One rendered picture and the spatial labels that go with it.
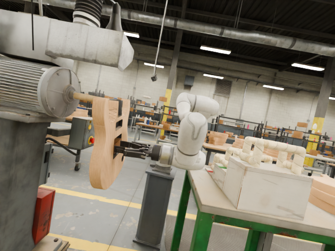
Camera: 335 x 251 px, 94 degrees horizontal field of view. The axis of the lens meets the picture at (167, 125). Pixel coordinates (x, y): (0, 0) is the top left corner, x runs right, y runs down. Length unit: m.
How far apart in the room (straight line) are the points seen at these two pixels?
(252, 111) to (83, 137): 12.73
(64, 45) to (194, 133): 0.62
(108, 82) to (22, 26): 12.00
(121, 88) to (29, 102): 11.72
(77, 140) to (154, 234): 1.14
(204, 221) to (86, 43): 0.84
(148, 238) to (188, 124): 1.42
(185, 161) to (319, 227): 0.55
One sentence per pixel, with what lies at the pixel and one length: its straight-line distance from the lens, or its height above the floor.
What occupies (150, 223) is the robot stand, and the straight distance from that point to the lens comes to 1.74.
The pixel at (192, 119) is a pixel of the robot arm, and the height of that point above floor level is 1.24.
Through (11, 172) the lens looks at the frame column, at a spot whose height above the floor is 0.84.
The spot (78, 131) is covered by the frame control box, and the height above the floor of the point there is 1.03.
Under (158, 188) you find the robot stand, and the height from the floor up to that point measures 0.56.
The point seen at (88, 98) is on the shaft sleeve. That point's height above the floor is 1.25.
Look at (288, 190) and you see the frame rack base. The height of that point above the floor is 1.04.
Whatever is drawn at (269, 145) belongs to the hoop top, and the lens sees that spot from 0.71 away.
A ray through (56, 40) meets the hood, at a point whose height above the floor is 1.45.
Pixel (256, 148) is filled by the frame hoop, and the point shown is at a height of 1.17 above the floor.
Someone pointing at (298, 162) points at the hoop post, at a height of 1.15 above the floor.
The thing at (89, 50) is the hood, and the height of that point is 1.43.
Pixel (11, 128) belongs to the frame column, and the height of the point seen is 1.05.
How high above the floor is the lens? 1.23
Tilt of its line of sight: 3 degrees down
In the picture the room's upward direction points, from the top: 11 degrees clockwise
